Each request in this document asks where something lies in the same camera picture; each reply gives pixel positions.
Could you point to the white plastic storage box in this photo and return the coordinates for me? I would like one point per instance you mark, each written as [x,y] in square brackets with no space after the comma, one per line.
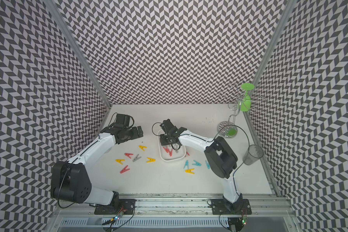
[176,156]

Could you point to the clear drinking glass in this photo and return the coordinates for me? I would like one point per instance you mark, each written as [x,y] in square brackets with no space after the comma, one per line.
[253,154]

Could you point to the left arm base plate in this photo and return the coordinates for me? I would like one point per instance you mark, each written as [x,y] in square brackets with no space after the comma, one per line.
[127,205]

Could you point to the aluminium front rail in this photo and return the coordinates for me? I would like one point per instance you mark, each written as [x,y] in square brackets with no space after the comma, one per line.
[195,205]

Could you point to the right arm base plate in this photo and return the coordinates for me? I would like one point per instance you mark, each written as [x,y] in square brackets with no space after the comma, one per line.
[222,206]

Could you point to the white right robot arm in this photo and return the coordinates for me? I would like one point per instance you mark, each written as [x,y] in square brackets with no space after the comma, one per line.
[218,153]

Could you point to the red clothespin group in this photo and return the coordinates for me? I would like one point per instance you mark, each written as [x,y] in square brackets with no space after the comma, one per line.
[166,149]

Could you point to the chrome green jewelry stand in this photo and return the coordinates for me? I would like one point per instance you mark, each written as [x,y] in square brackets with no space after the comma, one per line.
[241,102]

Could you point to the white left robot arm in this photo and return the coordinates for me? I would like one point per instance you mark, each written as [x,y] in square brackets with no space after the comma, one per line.
[70,179]

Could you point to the teal clothespin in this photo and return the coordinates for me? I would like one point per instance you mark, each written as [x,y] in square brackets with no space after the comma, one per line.
[207,164]
[186,166]
[196,163]

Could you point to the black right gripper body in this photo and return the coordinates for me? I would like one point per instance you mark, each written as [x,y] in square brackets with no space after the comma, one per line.
[165,138]

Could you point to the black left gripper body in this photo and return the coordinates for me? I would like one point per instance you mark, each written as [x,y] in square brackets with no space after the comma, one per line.
[132,134]

